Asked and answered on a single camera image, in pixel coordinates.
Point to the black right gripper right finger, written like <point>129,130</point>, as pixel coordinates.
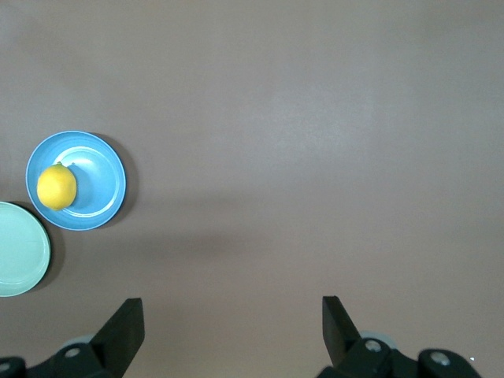
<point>342,346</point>

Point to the light green round plate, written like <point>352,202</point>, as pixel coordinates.
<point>19,252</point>

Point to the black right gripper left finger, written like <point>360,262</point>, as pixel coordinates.
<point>114,342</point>

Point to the yellow lemon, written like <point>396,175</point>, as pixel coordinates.
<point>56,187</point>

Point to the blue round plate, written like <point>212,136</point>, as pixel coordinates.
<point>98,185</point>

